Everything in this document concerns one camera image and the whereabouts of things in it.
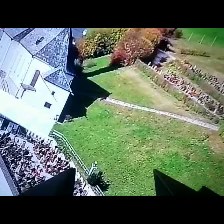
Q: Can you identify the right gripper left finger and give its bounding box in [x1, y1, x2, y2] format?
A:
[19, 167, 77, 197]

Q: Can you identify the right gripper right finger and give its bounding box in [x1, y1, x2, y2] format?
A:
[152, 168, 222, 197]

